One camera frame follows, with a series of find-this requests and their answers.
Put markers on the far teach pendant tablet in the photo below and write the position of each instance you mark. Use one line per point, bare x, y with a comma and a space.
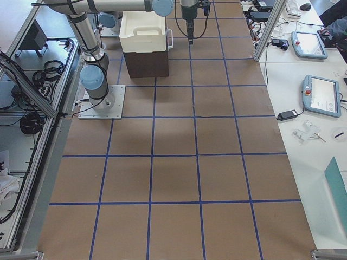
308, 45

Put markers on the teal folder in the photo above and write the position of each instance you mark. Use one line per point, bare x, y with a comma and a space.
337, 186

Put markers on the white foam tray box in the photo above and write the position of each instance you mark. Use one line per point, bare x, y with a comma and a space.
142, 32

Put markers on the near teach pendant tablet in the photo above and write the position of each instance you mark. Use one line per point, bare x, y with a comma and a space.
320, 95

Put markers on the teach pendant tablet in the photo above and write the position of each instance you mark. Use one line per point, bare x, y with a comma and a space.
320, 95
308, 45

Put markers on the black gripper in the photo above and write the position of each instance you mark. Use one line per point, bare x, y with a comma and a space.
188, 12

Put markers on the black computer mouse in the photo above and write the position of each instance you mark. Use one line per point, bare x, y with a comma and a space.
305, 7

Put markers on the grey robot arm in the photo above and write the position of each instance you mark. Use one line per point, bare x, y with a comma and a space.
94, 56
110, 23

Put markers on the wooden drawer with white handle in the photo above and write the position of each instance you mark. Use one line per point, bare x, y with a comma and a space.
170, 38

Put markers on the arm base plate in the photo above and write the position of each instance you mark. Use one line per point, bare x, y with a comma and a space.
110, 108

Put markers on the black monitor under frame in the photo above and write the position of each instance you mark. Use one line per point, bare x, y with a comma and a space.
35, 40

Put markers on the aluminium frame post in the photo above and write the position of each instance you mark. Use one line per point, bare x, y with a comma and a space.
272, 21

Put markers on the black power adapter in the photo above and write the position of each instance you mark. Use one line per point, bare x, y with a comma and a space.
287, 115

